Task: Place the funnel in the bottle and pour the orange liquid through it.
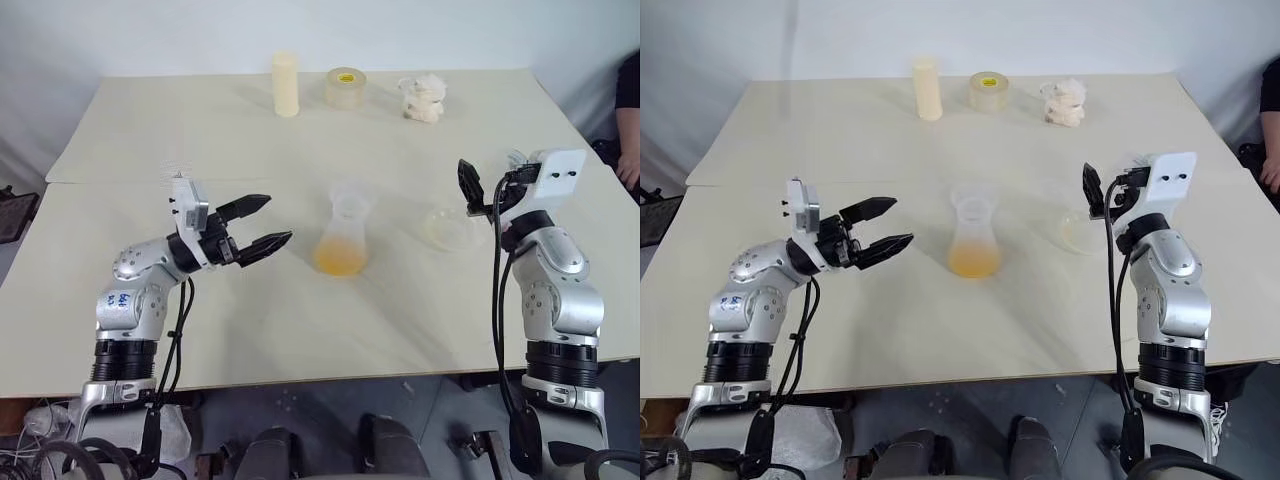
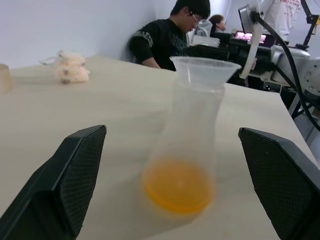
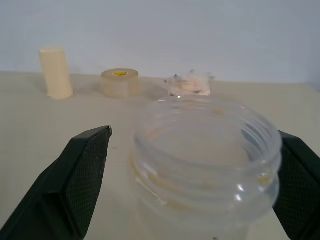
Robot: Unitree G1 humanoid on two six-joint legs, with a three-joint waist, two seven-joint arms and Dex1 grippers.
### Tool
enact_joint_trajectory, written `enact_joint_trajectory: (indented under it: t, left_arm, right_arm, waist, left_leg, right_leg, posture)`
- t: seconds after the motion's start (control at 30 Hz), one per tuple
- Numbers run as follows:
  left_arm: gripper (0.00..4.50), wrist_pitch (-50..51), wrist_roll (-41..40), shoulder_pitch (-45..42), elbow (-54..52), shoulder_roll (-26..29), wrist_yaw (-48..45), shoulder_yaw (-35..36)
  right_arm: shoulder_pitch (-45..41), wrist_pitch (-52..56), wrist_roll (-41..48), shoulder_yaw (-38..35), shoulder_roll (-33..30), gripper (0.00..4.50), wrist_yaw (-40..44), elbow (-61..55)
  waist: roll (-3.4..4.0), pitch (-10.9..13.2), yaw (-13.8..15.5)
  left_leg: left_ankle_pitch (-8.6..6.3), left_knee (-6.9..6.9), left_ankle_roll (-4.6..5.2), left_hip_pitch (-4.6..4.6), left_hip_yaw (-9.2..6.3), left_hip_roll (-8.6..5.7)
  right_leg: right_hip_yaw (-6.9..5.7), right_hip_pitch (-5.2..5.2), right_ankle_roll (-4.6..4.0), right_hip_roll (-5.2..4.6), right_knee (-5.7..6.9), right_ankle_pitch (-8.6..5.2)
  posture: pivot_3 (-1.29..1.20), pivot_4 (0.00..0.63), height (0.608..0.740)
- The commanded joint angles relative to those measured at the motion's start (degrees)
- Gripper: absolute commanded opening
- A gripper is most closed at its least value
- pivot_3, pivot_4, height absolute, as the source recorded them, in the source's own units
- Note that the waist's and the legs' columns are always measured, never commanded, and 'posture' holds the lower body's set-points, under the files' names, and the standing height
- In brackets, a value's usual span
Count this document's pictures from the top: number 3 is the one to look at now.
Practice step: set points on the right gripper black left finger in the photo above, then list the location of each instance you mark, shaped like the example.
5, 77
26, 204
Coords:
62, 187

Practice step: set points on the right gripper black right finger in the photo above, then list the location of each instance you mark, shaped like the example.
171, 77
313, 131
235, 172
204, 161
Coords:
302, 187

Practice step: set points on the flask with orange liquid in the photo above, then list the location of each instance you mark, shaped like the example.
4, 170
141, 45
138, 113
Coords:
200, 162

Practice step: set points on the cream paper cylinder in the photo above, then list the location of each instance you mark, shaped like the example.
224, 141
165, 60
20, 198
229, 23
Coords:
56, 75

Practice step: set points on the clear tape roll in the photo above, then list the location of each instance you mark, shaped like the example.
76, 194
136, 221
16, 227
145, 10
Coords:
120, 83

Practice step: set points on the crumpled clear plastic bag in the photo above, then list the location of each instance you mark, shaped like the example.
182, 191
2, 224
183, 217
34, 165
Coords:
190, 85

